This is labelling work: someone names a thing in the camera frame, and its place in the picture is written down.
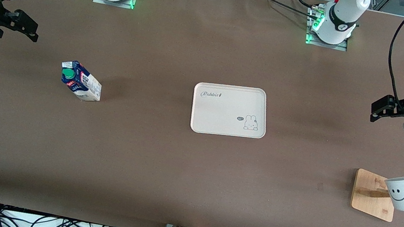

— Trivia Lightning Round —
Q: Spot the blue white milk carton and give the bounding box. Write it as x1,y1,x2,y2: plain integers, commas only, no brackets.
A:
56,58,106,104

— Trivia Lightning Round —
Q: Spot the wooden cup rack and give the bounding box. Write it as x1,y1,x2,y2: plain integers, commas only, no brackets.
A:
348,152,404,225

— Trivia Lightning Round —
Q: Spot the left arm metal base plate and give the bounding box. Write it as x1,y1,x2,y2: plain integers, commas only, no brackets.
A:
304,7,354,52

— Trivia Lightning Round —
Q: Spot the cream rabbit print tray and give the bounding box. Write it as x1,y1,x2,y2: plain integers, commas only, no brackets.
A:
187,77,273,145

